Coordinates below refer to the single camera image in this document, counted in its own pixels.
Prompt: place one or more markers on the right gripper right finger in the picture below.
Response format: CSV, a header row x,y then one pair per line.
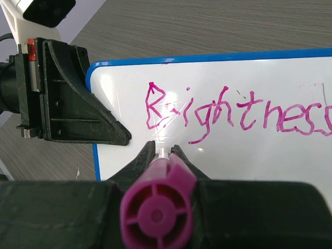
x,y
256,214

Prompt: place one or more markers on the blue framed whiteboard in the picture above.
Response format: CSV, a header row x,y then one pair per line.
x,y
257,115

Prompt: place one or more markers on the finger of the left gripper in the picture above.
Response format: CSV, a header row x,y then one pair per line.
x,y
70,113

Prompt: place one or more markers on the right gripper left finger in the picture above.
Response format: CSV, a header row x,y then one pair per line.
x,y
68,214

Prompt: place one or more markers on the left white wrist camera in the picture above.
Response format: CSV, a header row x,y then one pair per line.
x,y
35,18

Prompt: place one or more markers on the white marker magenta cap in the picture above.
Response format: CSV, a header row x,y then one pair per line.
x,y
155,211

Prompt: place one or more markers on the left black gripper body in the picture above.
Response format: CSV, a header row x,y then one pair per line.
x,y
23,90

